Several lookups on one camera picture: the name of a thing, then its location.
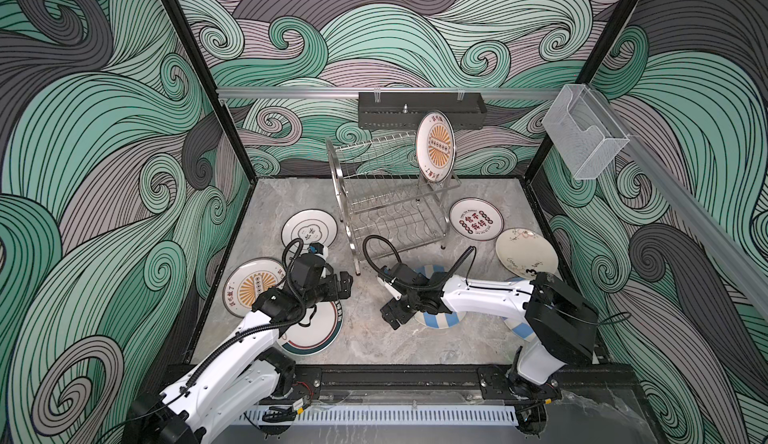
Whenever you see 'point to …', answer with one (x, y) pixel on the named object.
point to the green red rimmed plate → (318, 329)
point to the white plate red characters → (476, 219)
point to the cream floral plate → (526, 253)
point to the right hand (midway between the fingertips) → (394, 307)
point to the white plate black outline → (309, 226)
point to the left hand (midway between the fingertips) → (340, 278)
